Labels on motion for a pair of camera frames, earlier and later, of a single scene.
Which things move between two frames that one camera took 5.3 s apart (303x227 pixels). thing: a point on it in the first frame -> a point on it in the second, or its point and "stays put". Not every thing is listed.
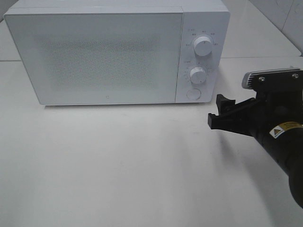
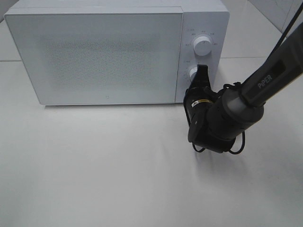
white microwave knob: x=203 y=46 stays put
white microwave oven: x=121 y=52 stays put
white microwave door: x=100 y=57 stays put
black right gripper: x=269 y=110 -> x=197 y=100
